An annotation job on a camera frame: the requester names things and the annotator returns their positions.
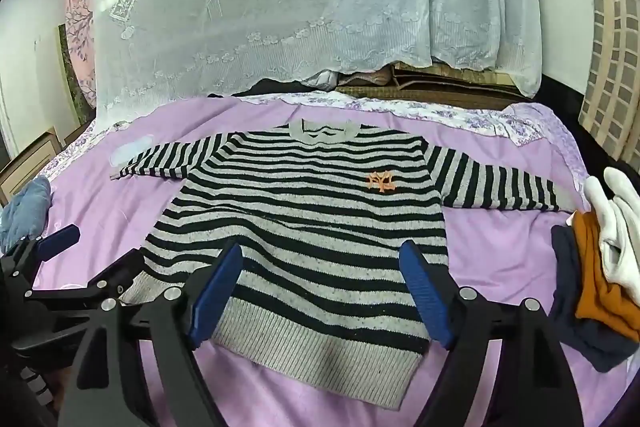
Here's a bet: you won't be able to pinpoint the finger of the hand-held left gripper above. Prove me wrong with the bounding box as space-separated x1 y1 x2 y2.
82 249 147 304
10 224 82 278

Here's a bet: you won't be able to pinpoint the white padded garment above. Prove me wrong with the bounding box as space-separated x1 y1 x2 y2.
305 69 341 88

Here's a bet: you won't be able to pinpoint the pink floral pillow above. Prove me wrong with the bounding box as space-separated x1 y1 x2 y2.
64 0 98 108

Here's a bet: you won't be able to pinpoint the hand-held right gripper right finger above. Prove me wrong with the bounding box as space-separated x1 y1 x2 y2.
400 241 586 427

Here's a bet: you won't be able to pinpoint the dark cloth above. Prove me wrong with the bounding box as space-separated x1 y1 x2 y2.
210 78 306 98

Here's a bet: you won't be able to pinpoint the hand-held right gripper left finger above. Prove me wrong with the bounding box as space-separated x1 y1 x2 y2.
57 241 246 427

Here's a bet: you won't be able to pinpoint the blue cloth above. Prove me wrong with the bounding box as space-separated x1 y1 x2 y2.
0 176 52 255

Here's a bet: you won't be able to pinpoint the pink striped cloth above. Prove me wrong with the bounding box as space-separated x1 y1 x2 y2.
340 71 392 88

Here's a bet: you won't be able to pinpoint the brown woven mats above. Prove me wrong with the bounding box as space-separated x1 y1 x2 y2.
335 62 533 110

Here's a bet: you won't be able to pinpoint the beige grey checked cloth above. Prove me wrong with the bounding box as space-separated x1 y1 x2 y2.
577 0 640 168

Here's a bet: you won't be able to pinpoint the orange garment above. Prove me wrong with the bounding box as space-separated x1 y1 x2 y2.
571 211 640 333

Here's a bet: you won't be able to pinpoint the wooden cabinet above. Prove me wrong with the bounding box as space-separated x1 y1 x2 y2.
0 127 63 208

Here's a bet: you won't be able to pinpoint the black grey striped sweater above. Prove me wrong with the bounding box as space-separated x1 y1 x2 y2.
110 119 561 410

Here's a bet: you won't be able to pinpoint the pink bed sheet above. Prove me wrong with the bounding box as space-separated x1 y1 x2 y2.
30 92 616 427

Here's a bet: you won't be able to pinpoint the navy garment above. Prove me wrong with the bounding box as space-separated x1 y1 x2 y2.
550 226 636 373

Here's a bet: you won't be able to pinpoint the green wall picture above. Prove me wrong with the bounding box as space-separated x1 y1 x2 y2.
57 24 83 125

